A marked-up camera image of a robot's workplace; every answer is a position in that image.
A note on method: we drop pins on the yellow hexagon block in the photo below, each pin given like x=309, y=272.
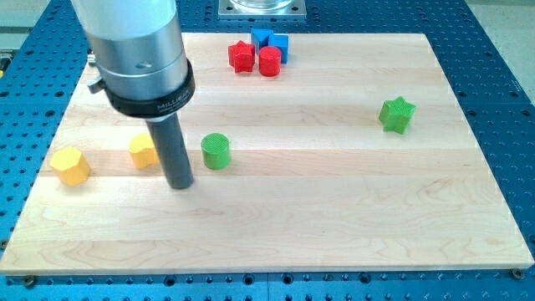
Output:
x=70, y=166

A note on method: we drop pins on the red star block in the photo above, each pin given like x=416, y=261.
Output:
x=241, y=56

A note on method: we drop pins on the yellow heart block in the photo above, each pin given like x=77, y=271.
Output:
x=142, y=151

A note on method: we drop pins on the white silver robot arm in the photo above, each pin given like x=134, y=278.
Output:
x=139, y=53

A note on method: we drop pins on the green cylinder block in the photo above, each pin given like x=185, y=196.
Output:
x=216, y=151

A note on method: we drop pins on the red cylinder block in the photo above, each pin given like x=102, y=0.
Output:
x=270, y=59

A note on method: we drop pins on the blue cube block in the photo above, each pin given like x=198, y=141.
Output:
x=281, y=42

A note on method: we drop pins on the light wooden board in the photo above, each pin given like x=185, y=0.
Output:
x=314, y=183

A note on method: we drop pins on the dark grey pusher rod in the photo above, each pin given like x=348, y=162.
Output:
x=170, y=147

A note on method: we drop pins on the blue triangle block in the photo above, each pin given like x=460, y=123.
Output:
x=260, y=37

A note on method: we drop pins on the green star block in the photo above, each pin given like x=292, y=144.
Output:
x=396, y=114

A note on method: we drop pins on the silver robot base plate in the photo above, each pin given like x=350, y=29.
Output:
x=261, y=9

